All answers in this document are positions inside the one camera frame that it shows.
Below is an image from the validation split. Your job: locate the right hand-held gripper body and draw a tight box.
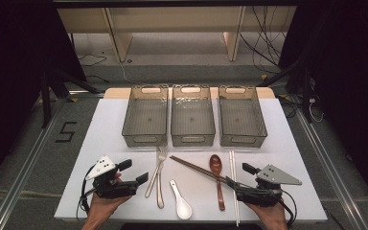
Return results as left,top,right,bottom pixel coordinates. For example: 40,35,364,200
234,164,303,207

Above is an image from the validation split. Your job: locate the white ceramic spoon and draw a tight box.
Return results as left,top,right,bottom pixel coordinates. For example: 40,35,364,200
169,179,194,220

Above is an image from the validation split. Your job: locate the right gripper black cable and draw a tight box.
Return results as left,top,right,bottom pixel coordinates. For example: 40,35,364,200
280,189,299,230

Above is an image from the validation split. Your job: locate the black metal stand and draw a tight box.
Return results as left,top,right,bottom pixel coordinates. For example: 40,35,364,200
39,65,101,129
258,58,315,124

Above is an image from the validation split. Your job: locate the light wooden table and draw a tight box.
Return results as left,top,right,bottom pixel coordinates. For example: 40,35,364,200
103,86,276,100

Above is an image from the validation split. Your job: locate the person's right hand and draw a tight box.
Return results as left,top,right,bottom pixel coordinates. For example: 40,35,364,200
243,200,289,225

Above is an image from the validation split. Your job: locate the white chopstick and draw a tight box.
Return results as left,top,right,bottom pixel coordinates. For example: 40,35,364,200
228,150,238,226
232,150,241,227

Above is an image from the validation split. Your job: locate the steel fork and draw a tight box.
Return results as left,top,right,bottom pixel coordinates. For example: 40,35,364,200
144,147,169,199

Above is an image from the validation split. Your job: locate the white floor cable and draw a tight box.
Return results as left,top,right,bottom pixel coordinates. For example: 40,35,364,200
117,60,133,84

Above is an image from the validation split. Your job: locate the black curtain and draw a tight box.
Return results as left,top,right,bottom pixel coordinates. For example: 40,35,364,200
279,0,368,205
0,0,87,196

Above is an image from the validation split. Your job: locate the brown wooden spoon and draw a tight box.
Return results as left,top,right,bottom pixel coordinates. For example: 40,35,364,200
209,154,226,212

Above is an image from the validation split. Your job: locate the person's left hand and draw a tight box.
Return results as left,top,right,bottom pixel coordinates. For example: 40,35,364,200
87,172,132,220

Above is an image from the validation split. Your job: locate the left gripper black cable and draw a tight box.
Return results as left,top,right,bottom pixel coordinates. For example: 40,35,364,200
76,165,96,222

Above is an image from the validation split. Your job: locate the light wooden desk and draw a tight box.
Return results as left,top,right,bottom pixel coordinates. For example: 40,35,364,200
57,6,298,63

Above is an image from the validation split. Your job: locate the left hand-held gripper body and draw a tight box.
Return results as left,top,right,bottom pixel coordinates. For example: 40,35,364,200
84,155,139,200

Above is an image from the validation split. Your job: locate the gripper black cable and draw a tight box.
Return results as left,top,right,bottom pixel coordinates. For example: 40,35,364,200
280,189,299,230
76,165,96,222

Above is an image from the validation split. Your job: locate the white plug with cable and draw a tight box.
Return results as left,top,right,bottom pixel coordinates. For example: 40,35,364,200
308,97,326,125

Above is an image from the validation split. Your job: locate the black floor cable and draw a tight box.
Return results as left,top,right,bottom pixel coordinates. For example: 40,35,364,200
77,52,108,68

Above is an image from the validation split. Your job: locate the bundle of black cables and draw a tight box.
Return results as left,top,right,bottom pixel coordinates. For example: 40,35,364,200
239,6,290,69

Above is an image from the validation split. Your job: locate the aluminium floor rail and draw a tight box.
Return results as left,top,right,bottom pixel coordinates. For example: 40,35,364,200
277,95,368,230
0,90,105,230

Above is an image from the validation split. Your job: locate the brown wooden chopstick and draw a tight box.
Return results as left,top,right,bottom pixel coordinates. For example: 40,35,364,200
170,154,228,180
171,156,230,184

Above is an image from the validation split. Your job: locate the grey transparent plastic bin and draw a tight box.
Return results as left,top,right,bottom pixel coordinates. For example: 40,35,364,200
171,83,217,148
218,84,268,149
121,84,170,149

